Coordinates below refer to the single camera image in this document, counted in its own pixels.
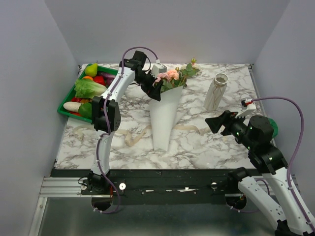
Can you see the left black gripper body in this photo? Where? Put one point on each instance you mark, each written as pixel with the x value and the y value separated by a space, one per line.
pixel 145 81

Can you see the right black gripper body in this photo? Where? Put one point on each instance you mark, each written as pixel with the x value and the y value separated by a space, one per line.
pixel 236 126

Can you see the pink flower stems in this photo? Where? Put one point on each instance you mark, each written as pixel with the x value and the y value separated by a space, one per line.
pixel 171 79

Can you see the white wrapping paper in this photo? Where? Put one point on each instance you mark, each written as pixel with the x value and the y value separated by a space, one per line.
pixel 163 115

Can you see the white flower with leaves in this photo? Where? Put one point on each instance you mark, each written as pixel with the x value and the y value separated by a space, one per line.
pixel 191 69

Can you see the beige ribbon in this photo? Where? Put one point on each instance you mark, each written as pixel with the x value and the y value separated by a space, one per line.
pixel 129 140

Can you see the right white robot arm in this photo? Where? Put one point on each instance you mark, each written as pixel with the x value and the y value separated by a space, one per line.
pixel 287 213

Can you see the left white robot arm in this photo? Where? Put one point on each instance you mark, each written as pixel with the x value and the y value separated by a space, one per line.
pixel 106 116

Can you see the white ribbed ceramic vase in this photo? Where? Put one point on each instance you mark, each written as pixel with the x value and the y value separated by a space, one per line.
pixel 215 92

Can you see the green cloth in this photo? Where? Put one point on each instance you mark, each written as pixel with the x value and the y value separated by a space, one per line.
pixel 274 126

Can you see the purple toy onion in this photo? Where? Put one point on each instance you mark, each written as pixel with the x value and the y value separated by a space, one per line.
pixel 108 81

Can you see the purple toy eggplant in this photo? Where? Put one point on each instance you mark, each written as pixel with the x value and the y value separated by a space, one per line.
pixel 106 75

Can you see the red toy pepper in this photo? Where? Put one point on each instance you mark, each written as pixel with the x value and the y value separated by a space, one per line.
pixel 100 80

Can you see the green yellow toy pear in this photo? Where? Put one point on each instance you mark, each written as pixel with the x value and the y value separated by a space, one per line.
pixel 91 70

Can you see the orange toy fruit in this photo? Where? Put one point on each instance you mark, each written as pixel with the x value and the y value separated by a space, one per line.
pixel 88 78

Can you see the toy lettuce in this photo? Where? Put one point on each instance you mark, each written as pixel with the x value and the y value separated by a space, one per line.
pixel 86 88

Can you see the green toy pepper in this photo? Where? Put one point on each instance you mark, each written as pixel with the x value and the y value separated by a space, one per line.
pixel 85 110

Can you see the white toy radish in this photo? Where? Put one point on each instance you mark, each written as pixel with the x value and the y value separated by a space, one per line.
pixel 72 106

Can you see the green plastic basket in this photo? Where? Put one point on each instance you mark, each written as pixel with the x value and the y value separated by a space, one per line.
pixel 70 97

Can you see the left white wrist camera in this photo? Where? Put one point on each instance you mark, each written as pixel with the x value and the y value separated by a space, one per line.
pixel 158 68

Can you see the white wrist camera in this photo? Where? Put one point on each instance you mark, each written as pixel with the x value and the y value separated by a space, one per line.
pixel 158 68
pixel 248 108

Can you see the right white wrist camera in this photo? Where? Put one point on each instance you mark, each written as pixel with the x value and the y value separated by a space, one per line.
pixel 248 108

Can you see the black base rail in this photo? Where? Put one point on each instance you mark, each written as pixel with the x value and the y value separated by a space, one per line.
pixel 160 187

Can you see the aluminium frame rail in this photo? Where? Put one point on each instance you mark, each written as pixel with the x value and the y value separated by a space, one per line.
pixel 61 208

